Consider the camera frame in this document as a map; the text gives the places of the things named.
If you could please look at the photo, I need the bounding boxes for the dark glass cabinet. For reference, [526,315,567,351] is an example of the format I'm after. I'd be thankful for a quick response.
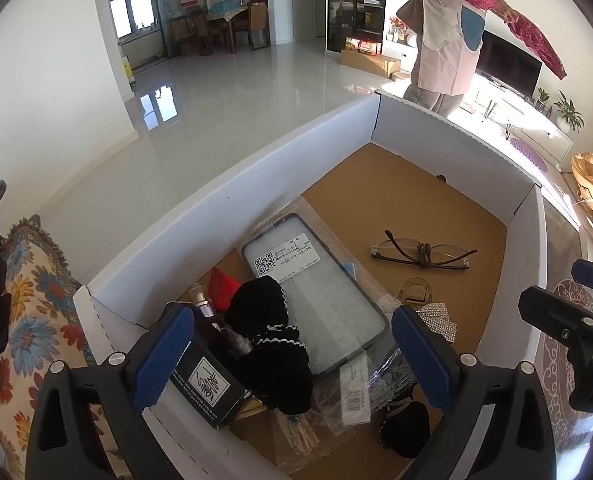
[327,0,390,56]

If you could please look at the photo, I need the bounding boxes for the white tv cabinet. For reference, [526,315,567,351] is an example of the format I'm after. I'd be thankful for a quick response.
[464,85,575,166]

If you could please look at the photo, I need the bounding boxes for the floral cloth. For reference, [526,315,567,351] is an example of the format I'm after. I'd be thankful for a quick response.
[0,220,107,480]

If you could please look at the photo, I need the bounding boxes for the cardboard carton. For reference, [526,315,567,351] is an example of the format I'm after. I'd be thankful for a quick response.
[339,50,401,78]

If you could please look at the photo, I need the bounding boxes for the white cardboard bin wall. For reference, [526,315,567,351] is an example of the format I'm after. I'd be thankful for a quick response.
[73,91,550,480]

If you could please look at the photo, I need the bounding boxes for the bagged phone screen protector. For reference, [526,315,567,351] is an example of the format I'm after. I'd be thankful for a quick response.
[211,197,417,411]

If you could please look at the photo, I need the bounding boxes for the small glass bottle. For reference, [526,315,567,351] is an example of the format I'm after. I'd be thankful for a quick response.
[186,284,217,318]

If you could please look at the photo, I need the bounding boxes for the black printed box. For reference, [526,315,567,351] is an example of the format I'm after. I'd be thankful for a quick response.
[169,305,250,431]

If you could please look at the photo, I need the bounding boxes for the television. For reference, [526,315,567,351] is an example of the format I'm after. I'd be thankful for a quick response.
[475,30,543,98]

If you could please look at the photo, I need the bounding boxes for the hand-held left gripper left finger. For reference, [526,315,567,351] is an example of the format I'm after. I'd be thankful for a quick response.
[25,302,194,480]

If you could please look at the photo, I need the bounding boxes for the large potted plant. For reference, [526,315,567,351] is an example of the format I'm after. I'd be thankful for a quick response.
[554,91,585,133]

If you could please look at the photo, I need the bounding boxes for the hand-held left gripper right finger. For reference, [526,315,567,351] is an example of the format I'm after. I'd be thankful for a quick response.
[391,305,560,480]

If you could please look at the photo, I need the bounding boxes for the rhinestone bow hair clip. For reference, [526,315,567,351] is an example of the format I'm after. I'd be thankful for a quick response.
[377,296,458,343]

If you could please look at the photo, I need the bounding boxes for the clear hair claw clip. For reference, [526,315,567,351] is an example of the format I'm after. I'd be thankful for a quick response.
[399,276,435,307]

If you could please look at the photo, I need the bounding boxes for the bag of wooden cotton swabs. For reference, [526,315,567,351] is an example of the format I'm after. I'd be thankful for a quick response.
[271,407,322,466]

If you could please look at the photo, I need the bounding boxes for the dining table with blue cloth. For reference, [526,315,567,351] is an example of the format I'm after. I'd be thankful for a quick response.
[204,0,250,53]

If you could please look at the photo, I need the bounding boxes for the red fabric pouch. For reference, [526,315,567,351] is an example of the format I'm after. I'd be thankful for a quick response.
[209,266,241,311]

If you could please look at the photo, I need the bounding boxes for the eyeglasses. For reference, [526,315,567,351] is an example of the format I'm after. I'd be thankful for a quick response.
[371,230,479,272]

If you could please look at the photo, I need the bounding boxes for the black velvet scrunchie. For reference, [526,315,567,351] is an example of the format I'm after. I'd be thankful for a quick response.
[378,399,431,460]

